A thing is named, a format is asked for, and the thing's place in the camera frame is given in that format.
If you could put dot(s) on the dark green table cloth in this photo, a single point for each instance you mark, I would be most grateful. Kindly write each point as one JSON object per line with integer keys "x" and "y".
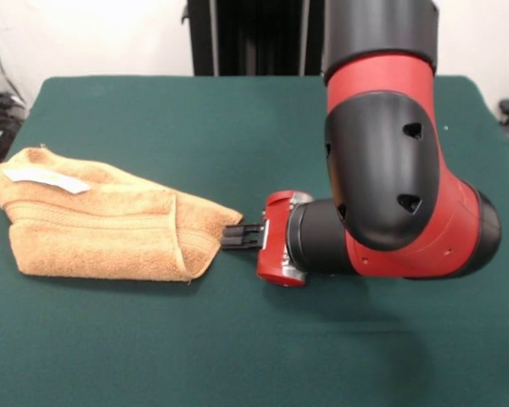
{"x": 195, "y": 339}

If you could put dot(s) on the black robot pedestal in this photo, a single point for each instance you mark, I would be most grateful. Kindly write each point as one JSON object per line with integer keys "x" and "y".
{"x": 258, "y": 38}

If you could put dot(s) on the black equipment pile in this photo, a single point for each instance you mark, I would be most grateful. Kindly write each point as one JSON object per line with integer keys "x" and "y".
{"x": 6, "y": 118}

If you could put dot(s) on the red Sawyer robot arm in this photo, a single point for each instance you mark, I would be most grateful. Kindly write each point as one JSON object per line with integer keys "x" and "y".
{"x": 386, "y": 169}

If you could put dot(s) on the tan terry towel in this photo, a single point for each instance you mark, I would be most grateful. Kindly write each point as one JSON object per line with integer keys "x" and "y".
{"x": 89, "y": 237}

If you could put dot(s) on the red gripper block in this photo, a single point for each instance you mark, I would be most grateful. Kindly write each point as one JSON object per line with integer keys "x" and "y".
{"x": 273, "y": 237}

